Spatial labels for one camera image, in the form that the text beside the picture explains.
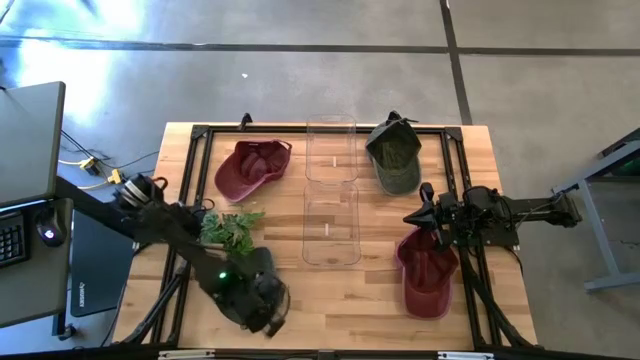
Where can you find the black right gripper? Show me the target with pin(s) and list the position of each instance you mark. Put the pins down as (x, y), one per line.
(447, 212)

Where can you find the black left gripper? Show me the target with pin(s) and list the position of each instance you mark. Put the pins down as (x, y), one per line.
(255, 295)

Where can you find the dark green baseball cap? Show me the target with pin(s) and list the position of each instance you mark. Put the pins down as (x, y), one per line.
(395, 170)

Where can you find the maroon baseball cap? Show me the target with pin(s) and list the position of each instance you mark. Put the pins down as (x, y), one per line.
(425, 290)
(235, 185)

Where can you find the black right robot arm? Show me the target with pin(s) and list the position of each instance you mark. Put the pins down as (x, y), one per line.
(530, 210)

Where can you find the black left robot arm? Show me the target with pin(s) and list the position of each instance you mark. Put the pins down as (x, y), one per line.
(200, 260)

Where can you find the black crossbar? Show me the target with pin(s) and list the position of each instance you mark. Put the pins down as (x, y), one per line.
(250, 356)

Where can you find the green leafy plant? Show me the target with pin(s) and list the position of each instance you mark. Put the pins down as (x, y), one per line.
(230, 232)

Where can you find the clear plastic bin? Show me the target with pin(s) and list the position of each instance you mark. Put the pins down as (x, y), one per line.
(327, 230)
(331, 160)

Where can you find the black Husky storage box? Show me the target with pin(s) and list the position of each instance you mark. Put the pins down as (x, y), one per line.
(100, 265)

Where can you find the black desk support beam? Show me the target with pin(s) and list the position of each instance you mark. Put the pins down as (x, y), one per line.
(85, 200)

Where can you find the black computer mouse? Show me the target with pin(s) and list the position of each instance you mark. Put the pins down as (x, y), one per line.
(50, 227)

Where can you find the grey side desk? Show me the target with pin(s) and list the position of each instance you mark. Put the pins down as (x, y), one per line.
(35, 290)

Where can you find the black keyboard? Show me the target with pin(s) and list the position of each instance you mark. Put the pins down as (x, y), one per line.
(11, 240)

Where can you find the white bracket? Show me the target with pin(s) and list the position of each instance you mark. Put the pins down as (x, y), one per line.
(187, 355)
(465, 356)

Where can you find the black table-level camera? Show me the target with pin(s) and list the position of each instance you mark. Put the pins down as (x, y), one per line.
(326, 355)

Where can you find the black aluminium rig frame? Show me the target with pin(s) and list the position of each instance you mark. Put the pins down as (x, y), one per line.
(200, 131)

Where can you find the grey metal table frame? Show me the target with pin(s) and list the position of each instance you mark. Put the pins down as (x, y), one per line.
(595, 240)

